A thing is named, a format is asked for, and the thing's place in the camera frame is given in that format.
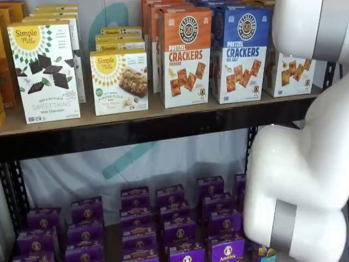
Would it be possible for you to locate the white Sweet Thins box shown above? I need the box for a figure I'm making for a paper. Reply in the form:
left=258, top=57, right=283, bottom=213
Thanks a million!
left=7, top=20, right=82, bottom=125
left=35, top=4, right=79, bottom=12
left=22, top=15, right=87, bottom=104
left=29, top=9, right=81, bottom=50

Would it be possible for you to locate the blue pretzel crackers box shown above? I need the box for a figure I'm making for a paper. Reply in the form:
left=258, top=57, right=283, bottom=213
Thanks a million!
left=201, top=1, right=270, bottom=9
left=212, top=5, right=273, bottom=105

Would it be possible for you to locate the orange pretzel crackers box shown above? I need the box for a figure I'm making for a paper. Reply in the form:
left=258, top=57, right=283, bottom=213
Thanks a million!
left=149, top=3, right=196, bottom=94
left=159, top=7, right=213, bottom=109
left=141, top=0, right=189, bottom=38

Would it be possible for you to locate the white almond flour bars box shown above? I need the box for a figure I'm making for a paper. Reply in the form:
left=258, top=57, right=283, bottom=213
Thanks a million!
left=95, top=42, right=146, bottom=53
left=89, top=48, right=149, bottom=116
left=100, top=26, right=142, bottom=37
left=95, top=34, right=145, bottom=44

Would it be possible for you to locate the brown orange snack box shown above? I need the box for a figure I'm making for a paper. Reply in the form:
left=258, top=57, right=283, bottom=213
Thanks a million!
left=0, top=35, right=7, bottom=127
left=0, top=1, right=29, bottom=24
left=0, top=7, right=20, bottom=110

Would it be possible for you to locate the purple Annie's box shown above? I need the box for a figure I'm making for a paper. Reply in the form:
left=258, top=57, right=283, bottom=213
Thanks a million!
left=169, top=242, right=205, bottom=262
left=65, top=241, right=105, bottom=262
left=71, top=196, right=104, bottom=225
left=209, top=211, right=243, bottom=236
left=16, top=228, right=59, bottom=256
left=12, top=251, right=55, bottom=262
left=234, top=174, right=248, bottom=203
left=67, top=221, right=104, bottom=246
left=121, top=187, right=150, bottom=210
left=196, top=176, right=225, bottom=200
left=157, top=184, right=186, bottom=206
left=208, top=236, right=245, bottom=262
left=163, top=218, right=196, bottom=246
left=202, top=193, right=232, bottom=217
left=27, top=209, right=62, bottom=233
left=119, top=207, right=153, bottom=230
left=122, top=247, right=159, bottom=262
left=160, top=201, right=191, bottom=222
left=249, top=242, right=278, bottom=262
left=122, top=226, right=158, bottom=251

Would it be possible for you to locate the black metal shelf rack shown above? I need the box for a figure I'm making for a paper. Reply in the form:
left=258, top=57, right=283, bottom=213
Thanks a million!
left=0, top=61, right=339, bottom=241

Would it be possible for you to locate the white backdrop with teal logo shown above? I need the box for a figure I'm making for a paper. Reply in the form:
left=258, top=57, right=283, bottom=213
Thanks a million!
left=20, top=0, right=275, bottom=216

